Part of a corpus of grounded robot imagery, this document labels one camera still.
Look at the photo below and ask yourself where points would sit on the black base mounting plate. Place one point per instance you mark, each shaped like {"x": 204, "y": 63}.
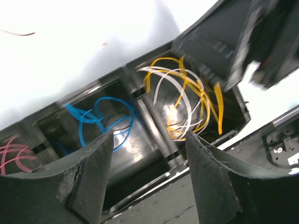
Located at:
{"x": 275, "y": 146}

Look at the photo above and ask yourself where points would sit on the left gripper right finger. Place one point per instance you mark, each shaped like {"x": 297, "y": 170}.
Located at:
{"x": 228, "y": 190}

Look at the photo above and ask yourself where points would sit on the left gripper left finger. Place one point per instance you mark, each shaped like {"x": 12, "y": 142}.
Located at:
{"x": 70, "y": 190}

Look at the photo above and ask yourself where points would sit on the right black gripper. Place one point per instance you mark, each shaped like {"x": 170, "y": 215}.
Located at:
{"x": 233, "y": 33}

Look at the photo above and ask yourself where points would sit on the black three-compartment tray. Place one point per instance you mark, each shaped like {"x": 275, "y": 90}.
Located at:
{"x": 138, "y": 100}

